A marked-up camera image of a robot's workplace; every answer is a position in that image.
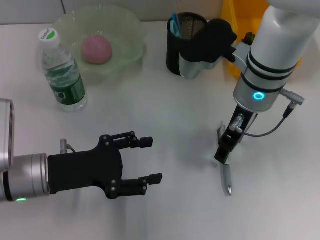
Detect pink peach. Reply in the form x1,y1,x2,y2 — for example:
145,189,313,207
81,34,113,65

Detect silver pen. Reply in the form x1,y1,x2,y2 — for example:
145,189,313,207
216,121,234,197

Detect blue scissors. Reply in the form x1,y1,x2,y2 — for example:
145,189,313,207
169,12,186,40

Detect clear bottle green label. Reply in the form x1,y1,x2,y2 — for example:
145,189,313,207
37,28,88,113

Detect green plastic wrapper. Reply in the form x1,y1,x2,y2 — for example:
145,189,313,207
242,31,256,46

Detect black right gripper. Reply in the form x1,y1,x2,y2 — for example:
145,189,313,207
214,104,258,165

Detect yellow plastic bin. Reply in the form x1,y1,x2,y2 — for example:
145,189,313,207
220,0,303,81

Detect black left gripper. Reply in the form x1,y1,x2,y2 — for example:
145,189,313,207
47,130,164,200

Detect black mesh pen holder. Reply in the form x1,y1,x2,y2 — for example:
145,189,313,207
166,12,209,77

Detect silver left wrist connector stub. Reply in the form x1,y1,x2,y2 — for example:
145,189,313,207
59,138,78,154

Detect translucent green fruit plate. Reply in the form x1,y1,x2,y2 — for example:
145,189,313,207
53,5,148,85

